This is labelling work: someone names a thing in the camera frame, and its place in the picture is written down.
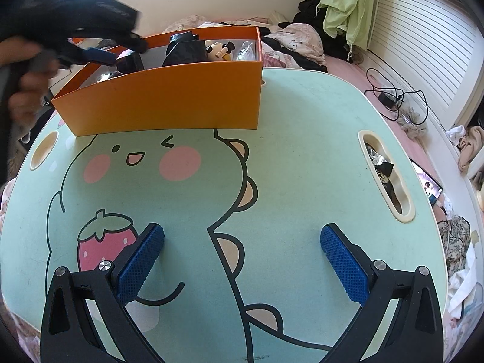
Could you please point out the light green hanging garment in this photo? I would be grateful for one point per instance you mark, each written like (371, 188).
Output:
(348, 3)

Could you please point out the green cartoon print desktop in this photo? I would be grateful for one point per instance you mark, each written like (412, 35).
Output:
(302, 158)

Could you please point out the smartphone with lit screen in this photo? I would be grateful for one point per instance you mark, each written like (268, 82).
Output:
(429, 185)

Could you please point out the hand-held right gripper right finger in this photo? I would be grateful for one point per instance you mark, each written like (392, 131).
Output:
(344, 264)

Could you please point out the black plastic bag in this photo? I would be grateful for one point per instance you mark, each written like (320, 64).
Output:
(183, 51)

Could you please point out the pink bunny print blanket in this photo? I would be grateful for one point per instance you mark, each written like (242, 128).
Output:
(298, 43)

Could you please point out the person's left hand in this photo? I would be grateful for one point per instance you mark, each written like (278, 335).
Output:
(30, 96)

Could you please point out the white slatted panel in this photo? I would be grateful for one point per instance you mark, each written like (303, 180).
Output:
(427, 37)

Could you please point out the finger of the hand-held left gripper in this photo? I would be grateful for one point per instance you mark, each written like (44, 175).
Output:
(98, 56)
(134, 41)

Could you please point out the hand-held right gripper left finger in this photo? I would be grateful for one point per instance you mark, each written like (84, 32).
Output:
(140, 264)

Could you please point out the beige clothes pile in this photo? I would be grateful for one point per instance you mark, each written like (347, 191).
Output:
(470, 147)

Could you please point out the black printed cloth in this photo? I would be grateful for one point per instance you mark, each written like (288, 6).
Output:
(383, 174)

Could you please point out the bed with pink sheet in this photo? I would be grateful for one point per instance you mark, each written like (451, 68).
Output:
(359, 79)

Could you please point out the orange cardboard box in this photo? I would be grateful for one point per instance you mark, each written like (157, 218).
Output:
(170, 98)

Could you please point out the black clothes pile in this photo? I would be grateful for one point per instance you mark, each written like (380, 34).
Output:
(310, 13)

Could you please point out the floral patterned cloth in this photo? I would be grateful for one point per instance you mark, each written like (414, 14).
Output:
(455, 242)

